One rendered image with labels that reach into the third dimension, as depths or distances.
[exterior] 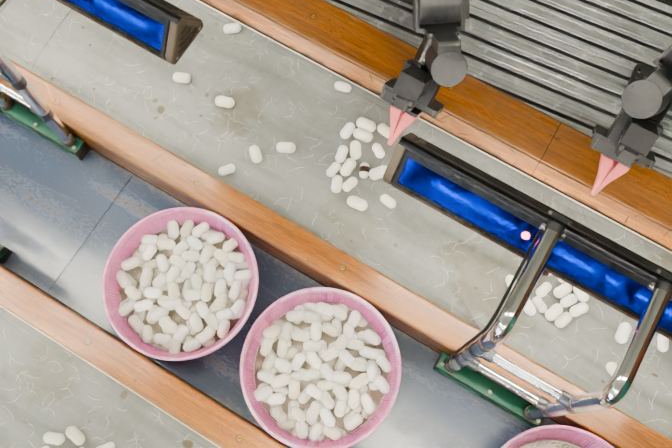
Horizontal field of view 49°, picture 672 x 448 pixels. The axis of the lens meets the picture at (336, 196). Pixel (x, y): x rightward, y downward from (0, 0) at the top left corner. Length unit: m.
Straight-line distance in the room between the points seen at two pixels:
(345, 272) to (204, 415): 0.33
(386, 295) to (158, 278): 0.40
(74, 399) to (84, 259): 0.26
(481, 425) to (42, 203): 0.90
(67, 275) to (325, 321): 0.49
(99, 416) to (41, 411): 0.10
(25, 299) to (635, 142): 1.01
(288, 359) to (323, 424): 0.12
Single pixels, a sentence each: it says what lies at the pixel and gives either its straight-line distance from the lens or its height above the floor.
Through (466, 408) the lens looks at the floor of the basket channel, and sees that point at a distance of 1.37.
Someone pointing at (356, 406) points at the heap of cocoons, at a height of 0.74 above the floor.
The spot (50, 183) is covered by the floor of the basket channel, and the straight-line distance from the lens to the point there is 1.53.
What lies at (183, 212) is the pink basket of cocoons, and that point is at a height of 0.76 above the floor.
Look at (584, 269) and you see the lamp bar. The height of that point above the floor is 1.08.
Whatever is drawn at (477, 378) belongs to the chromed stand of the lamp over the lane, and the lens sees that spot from 1.33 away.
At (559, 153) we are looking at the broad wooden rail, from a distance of 1.41.
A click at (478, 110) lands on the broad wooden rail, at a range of 1.41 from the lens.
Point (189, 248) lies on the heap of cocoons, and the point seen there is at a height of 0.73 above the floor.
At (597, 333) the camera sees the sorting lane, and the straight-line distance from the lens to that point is 1.37.
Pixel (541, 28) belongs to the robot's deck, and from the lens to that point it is 1.64.
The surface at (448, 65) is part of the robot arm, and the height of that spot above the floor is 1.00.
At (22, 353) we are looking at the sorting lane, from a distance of 1.39.
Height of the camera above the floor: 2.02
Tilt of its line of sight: 71 degrees down
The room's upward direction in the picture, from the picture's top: straight up
